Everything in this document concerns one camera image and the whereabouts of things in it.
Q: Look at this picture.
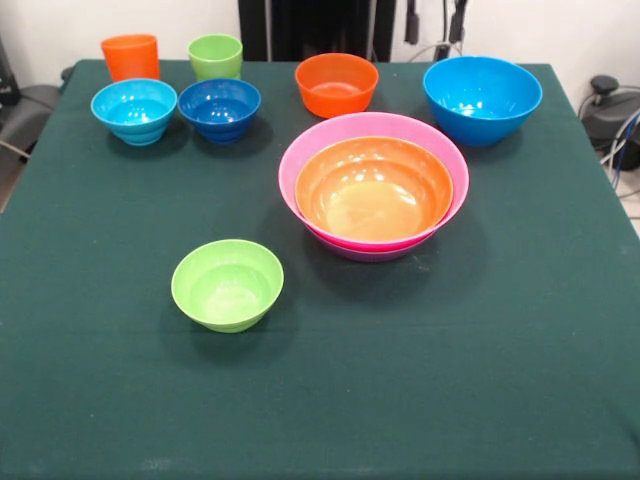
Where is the large pink bowl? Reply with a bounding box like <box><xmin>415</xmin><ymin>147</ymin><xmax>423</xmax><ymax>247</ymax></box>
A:
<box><xmin>278</xmin><ymin>111</ymin><xmax>471</xmax><ymax>253</ymax></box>

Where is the small dark blue bowl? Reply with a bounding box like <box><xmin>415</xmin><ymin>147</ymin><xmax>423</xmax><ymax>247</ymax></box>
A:
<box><xmin>177</xmin><ymin>78</ymin><xmax>262</xmax><ymax>146</ymax></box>

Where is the purple bowl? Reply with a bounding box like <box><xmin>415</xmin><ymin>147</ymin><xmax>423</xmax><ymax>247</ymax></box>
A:
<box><xmin>312</xmin><ymin>230</ymin><xmax>434</xmax><ymax>264</ymax></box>

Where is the orange cup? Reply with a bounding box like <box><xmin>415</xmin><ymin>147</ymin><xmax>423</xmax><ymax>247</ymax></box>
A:
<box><xmin>100</xmin><ymin>33</ymin><xmax>161</xmax><ymax>83</ymax></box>

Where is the grey wheeled floor base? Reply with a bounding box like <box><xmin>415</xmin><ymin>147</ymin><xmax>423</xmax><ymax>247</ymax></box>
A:
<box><xmin>579</xmin><ymin>74</ymin><xmax>640</xmax><ymax>151</ymax></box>
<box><xmin>0</xmin><ymin>84</ymin><xmax>64</xmax><ymax>151</ymax></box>

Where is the medium blue bowl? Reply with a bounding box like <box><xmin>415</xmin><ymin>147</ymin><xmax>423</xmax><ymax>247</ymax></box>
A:
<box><xmin>422</xmin><ymin>55</ymin><xmax>544</xmax><ymax>148</ymax></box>

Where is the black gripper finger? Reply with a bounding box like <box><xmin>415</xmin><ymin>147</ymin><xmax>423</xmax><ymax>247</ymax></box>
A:
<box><xmin>403</xmin><ymin>0</ymin><xmax>420</xmax><ymax>46</ymax></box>
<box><xmin>448</xmin><ymin>0</ymin><xmax>470</xmax><ymax>45</ymax></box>

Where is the dark green tablecloth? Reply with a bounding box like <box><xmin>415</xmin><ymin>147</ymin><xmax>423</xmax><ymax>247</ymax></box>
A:
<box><xmin>0</xmin><ymin>59</ymin><xmax>640</xmax><ymax>480</ymax></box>

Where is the small green bowl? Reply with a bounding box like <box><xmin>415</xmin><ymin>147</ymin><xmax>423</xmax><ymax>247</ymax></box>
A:
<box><xmin>170</xmin><ymin>238</ymin><xmax>285</xmax><ymax>334</ymax></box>

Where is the wide orange bowl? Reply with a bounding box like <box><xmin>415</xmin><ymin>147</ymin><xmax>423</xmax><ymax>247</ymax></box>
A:
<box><xmin>294</xmin><ymin>136</ymin><xmax>455</xmax><ymax>242</ymax></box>

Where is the green cup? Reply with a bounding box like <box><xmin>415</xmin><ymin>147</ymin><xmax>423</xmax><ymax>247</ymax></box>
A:
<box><xmin>187</xmin><ymin>33</ymin><xmax>244</xmax><ymax>82</ymax></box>

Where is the small deep orange bowl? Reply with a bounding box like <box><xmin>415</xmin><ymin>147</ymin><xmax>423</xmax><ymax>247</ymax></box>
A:
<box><xmin>294</xmin><ymin>53</ymin><xmax>380</xmax><ymax>120</ymax></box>

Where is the tangle of floor cables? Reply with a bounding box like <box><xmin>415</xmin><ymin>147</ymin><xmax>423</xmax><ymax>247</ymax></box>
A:
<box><xmin>598</xmin><ymin>107</ymin><xmax>640</xmax><ymax>221</ymax></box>

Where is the small light blue bowl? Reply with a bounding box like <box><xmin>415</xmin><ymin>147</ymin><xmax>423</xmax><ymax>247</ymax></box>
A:
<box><xmin>90</xmin><ymin>78</ymin><xmax>179</xmax><ymax>147</ymax></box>

